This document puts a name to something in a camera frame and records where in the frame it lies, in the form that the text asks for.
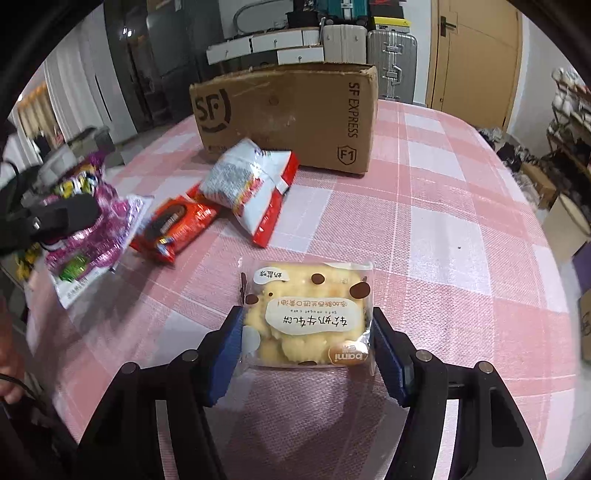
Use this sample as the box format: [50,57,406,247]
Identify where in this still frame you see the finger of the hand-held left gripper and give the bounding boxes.
[28,193,100,241]

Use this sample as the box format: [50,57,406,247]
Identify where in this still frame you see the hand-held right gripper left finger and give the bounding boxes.
[76,305,245,480]

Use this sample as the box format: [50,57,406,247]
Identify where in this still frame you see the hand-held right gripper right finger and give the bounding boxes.
[372,307,518,480]

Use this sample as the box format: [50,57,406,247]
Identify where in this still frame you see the purple snack packet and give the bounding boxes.
[44,154,154,309]

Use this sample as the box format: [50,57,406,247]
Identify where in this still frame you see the yellow biscuit packet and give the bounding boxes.
[233,261,374,370]

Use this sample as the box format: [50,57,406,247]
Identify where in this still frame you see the brown cardboard box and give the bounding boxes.
[189,64,379,176]

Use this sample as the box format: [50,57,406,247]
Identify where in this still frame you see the red packet dark cookie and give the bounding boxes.
[129,185,220,265]

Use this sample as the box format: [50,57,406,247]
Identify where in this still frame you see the white curtain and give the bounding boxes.
[44,23,123,153]

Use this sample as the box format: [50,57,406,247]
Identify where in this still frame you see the pink checked blanket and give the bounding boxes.
[25,99,583,480]

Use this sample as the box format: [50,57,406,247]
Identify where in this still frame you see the white red-edged snack packet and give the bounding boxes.
[199,137,300,248]

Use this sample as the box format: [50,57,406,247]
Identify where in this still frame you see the open cardboard box cat print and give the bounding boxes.
[578,295,591,361]

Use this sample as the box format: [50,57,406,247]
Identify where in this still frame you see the grey fridge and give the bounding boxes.
[147,7,209,86]

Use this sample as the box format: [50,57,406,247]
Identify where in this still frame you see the purple bag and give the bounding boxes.
[573,256,591,301]

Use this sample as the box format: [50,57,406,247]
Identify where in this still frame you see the cream round bin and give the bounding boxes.
[542,193,588,261]

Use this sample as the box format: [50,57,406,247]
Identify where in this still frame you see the pile of floor shoes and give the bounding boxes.
[480,127,541,172]

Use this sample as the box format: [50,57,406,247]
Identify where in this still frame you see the white dressing table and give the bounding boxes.
[205,27,326,65]

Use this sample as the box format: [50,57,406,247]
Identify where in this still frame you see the arched white mirror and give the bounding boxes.
[232,6,296,37]

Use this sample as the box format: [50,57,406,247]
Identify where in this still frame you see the wooden shoe rack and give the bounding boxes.
[547,69,591,178]

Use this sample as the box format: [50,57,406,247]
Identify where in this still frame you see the silver suitcase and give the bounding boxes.
[367,30,419,102]

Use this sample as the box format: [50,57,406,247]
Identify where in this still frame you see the black bag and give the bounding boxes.
[286,8,324,29]

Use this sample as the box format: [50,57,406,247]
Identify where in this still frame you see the wooden door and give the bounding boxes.
[425,0,524,114]

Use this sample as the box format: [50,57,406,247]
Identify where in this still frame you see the rows of racked shoes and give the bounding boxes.
[549,68,591,171]

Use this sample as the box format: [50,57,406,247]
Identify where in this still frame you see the cream suitcase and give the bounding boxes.
[321,23,370,63]

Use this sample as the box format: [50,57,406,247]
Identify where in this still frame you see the yellow black shoe box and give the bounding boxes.
[373,16,411,34]

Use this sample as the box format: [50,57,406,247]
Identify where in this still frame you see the teal suitcase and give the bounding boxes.
[339,0,370,20]

